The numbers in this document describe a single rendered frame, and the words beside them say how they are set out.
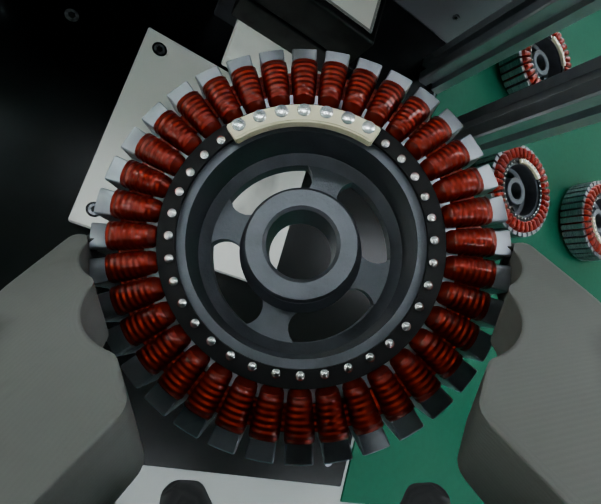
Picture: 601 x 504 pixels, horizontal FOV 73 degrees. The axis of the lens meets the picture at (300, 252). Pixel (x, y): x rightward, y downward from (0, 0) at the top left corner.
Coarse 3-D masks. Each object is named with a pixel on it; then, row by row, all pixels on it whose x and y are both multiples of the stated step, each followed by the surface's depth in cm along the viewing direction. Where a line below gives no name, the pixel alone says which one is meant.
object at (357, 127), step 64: (192, 128) 11; (256, 128) 11; (320, 128) 11; (384, 128) 11; (448, 128) 11; (128, 192) 10; (192, 192) 11; (320, 192) 12; (384, 192) 12; (448, 192) 11; (128, 256) 10; (192, 256) 11; (256, 256) 11; (448, 256) 11; (128, 320) 10; (192, 320) 10; (256, 320) 12; (384, 320) 11; (448, 320) 10; (192, 384) 10; (256, 384) 10; (320, 384) 10; (384, 384) 10; (448, 384) 11; (256, 448) 10; (384, 448) 10
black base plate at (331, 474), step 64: (0, 0) 26; (64, 0) 28; (128, 0) 30; (192, 0) 32; (0, 64) 26; (64, 64) 27; (128, 64) 29; (384, 64) 41; (0, 128) 26; (64, 128) 27; (0, 192) 25; (64, 192) 27; (0, 256) 25; (320, 256) 36; (384, 256) 39; (320, 320) 36; (128, 384) 28; (192, 448) 30; (320, 448) 35
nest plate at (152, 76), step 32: (160, 64) 29; (192, 64) 30; (128, 96) 28; (160, 96) 29; (128, 128) 28; (96, 160) 27; (128, 160) 28; (96, 192) 27; (256, 192) 32; (224, 256) 31
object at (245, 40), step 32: (256, 0) 20; (288, 0) 19; (320, 0) 19; (352, 0) 20; (384, 0) 21; (256, 32) 22; (288, 32) 21; (320, 32) 21; (352, 32) 20; (224, 64) 22; (256, 64) 22; (288, 64) 23; (320, 64) 23; (352, 64) 23
